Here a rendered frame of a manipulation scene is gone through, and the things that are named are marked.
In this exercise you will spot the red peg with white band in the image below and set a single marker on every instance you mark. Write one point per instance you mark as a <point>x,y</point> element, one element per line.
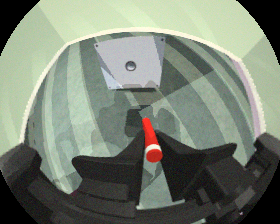
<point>152,149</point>

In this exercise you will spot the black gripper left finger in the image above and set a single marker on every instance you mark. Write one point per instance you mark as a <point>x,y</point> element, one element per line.
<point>125,168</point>

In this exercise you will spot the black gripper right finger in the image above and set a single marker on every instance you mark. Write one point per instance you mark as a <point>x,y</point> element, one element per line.
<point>183,164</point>

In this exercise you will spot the light grey sloped panel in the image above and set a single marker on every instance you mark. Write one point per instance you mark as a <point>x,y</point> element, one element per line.
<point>131,62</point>

